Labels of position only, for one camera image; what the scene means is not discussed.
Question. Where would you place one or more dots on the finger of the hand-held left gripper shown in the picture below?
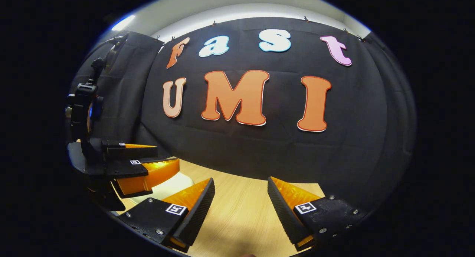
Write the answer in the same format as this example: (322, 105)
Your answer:
(126, 169)
(130, 152)

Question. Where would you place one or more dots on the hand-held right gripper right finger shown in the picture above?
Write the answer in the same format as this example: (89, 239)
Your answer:
(284, 217)

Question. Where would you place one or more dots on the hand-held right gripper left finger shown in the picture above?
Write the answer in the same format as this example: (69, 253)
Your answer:
(195, 217)

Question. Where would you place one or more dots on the cream yellow suitcase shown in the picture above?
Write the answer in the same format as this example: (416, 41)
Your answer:
(174, 184)

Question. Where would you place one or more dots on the black backdrop cloth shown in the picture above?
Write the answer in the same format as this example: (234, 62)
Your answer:
(259, 153)

